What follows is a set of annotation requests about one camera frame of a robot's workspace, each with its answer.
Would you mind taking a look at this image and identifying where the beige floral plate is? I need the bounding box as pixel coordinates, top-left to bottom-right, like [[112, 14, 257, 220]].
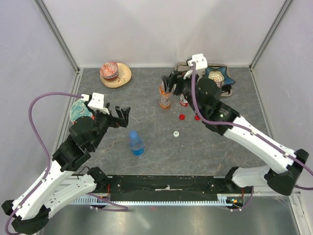
[[99, 63, 132, 88]]

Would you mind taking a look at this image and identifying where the orange drink bottle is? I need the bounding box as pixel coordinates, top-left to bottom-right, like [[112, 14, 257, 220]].
[[159, 83, 172, 109]]

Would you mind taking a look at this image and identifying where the clear bottle red cap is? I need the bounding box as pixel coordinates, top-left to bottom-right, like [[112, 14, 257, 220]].
[[179, 94, 188, 107]]

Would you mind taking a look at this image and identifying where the teal red floral plate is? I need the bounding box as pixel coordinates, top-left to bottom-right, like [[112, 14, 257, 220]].
[[69, 99, 94, 124]]

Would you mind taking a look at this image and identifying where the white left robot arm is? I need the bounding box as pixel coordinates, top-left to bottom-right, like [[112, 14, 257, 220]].
[[1, 106, 131, 235]]

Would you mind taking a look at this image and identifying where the small patterned bowl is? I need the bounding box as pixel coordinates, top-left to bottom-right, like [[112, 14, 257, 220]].
[[208, 71, 224, 87]]

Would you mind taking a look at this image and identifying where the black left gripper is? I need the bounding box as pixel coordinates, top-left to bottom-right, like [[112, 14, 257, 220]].
[[86, 102, 131, 150]]

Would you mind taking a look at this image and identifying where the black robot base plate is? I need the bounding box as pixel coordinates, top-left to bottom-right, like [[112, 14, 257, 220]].
[[79, 174, 255, 202]]

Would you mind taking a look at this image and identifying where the blue water bottle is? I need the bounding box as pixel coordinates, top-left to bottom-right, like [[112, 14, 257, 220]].
[[129, 131, 144, 156]]

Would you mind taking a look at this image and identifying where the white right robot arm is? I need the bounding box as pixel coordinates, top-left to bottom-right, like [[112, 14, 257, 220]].
[[161, 71, 309, 196]]

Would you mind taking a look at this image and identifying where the blue star-shaped dish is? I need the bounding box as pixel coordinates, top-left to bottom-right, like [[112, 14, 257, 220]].
[[205, 66, 236, 88]]

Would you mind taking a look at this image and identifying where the white orange-bottle cap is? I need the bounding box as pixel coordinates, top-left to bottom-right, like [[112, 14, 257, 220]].
[[173, 131, 179, 138]]

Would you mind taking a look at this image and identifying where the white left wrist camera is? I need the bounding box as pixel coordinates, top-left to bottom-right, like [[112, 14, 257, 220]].
[[81, 93, 110, 115]]

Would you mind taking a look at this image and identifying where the red patterned bowl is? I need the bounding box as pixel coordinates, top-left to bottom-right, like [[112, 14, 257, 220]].
[[99, 62, 119, 79]]

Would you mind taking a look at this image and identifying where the silver metal tray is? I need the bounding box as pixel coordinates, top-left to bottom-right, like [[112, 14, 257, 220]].
[[168, 63, 235, 98]]

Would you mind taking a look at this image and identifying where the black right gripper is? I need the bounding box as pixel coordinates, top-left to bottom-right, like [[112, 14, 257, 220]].
[[160, 68, 202, 116]]

